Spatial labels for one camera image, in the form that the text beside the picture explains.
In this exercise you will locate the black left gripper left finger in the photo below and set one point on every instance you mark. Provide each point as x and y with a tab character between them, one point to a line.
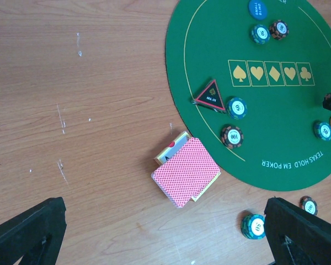
35	236

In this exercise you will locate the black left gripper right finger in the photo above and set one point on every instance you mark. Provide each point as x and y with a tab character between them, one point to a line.
296	236

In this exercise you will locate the brown 100 chip stack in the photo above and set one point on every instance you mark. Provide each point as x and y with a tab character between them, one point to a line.
309	205

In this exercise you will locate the green blue 50 chip stack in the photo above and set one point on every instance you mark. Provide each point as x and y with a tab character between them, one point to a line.
252	226

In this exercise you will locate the brown 100 chip top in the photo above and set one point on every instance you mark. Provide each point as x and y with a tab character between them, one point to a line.
279	30

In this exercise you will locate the green 50 chip top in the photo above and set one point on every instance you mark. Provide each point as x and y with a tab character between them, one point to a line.
260	34

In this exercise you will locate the blue small blind button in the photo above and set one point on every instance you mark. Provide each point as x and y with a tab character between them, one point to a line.
257	9

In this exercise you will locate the triangular all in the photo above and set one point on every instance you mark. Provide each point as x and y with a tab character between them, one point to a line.
210	97

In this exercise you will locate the round green poker mat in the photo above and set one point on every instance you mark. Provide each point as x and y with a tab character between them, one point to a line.
283	83

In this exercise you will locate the red backed card deck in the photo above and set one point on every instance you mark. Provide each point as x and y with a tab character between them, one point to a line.
186	172

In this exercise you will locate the yellow playing card box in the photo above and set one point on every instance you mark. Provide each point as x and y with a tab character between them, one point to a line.
171	150

